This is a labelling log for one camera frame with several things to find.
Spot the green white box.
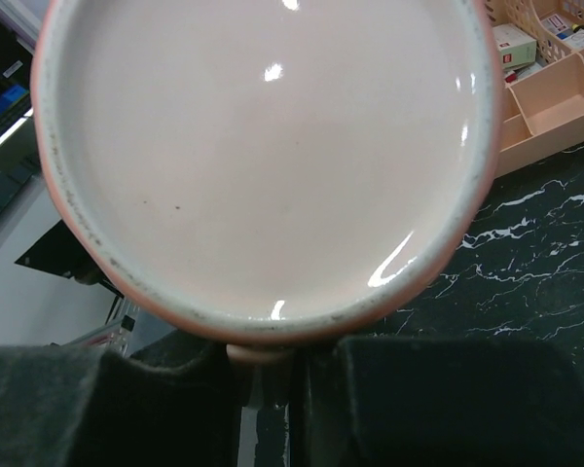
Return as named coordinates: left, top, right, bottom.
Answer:
left=493, top=23, right=537, bottom=70

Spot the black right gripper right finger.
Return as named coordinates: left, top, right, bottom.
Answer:
left=290, top=336, right=584, bottom=466

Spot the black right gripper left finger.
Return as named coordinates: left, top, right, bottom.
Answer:
left=0, top=331, right=238, bottom=466

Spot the salmon pink speckled mug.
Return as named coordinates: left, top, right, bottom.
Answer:
left=31, top=1, right=503, bottom=360

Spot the orange plastic file organizer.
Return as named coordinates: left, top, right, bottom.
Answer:
left=484, top=1, right=584, bottom=176

